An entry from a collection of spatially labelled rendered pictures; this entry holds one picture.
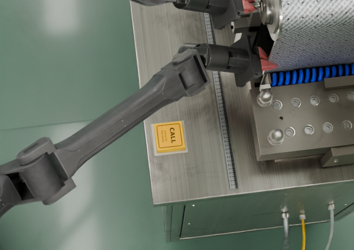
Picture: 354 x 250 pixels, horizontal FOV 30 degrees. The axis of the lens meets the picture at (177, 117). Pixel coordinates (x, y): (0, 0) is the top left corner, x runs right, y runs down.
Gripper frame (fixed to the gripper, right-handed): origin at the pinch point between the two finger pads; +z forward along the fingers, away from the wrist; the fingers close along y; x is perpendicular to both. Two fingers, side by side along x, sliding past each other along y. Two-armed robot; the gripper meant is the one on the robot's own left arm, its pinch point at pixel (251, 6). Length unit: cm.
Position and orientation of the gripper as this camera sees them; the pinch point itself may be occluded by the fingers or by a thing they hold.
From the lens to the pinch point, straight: 140.9
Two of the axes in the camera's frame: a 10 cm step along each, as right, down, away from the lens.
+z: 7.6, 0.1, 6.5
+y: 1.8, 9.6, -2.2
